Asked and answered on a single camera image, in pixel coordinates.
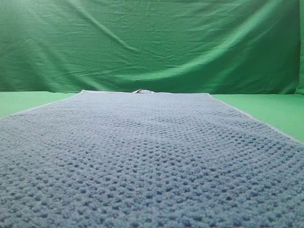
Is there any blue waffle-weave towel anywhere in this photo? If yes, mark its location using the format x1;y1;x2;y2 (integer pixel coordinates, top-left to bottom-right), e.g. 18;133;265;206
0;91;304;228

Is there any white towel label tag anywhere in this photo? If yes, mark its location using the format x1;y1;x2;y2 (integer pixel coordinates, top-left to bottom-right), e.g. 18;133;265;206
132;89;155;94

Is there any green backdrop cloth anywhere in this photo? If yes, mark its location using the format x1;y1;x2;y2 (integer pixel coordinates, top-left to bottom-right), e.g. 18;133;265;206
0;0;304;94

